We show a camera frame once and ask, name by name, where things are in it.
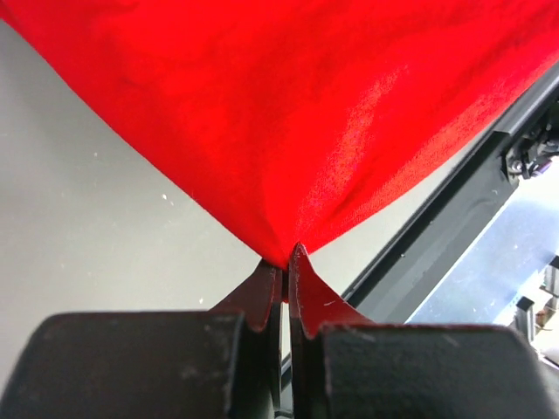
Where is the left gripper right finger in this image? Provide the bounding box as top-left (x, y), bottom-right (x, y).
top-left (288, 244), bottom-right (558, 418)

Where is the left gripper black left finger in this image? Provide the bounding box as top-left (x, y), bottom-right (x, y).
top-left (1, 262), bottom-right (283, 418)

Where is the red t shirt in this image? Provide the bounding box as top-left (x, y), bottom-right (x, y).
top-left (0, 0), bottom-right (559, 305)

